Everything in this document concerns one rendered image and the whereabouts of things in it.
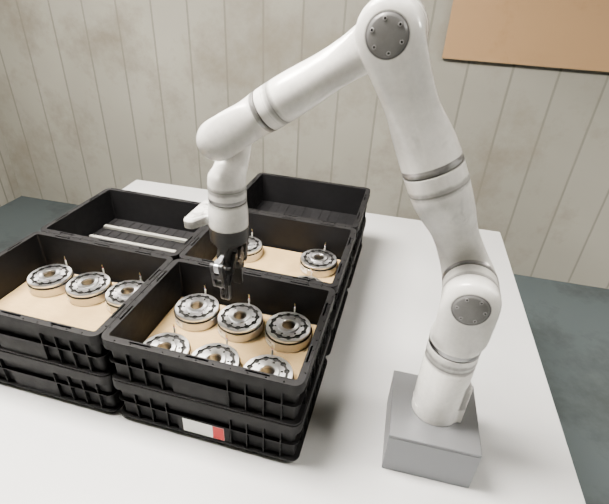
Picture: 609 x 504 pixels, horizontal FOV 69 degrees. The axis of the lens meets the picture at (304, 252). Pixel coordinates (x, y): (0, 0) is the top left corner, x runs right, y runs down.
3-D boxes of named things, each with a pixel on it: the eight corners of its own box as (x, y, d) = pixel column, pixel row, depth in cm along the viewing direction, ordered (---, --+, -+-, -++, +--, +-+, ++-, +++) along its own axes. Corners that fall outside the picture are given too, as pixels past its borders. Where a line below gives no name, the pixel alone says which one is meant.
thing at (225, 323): (268, 309, 103) (268, 307, 103) (252, 337, 95) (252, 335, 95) (228, 300, 105) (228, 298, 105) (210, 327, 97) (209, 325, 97)
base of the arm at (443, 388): (453, 391, 92) (474, 329, 83) (462, 429, 84) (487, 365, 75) (408, 386, 92) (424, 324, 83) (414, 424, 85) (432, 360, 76)
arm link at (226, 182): (223, 185, 86) (201, 203, 79) (219, 105, 78) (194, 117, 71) (256, 191, 85) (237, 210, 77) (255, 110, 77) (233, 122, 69)
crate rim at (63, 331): (176, 265, 108) (175, 257, 107) (98, 347, 84) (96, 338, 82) (39, 237, 116) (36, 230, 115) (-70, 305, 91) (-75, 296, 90)
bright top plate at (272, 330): (315, 318, 102) (315, 316, 101) (305, 347, 93) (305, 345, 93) (273, 309, 103) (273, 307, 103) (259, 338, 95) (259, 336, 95)
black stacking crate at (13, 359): (184, 328, 119) (180, 293, 113) (117, 418, 94) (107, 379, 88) (58, 299, 127) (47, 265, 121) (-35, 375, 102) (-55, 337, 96)
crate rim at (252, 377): (336, 296, 101) (337, 288, 99) (302, 397, 76) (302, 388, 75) (177, 265, 108) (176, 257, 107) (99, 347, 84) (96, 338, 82)
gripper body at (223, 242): (238, 234, 79) (240, 277, 84) (255, 214, 86) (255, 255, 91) (200, 227, 81) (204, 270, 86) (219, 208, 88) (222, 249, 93)
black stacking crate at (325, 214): (366, 219, 155) (370, 189, 149) (352, 263, 131) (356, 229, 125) (260, 202, 163) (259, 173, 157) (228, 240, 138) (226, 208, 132)
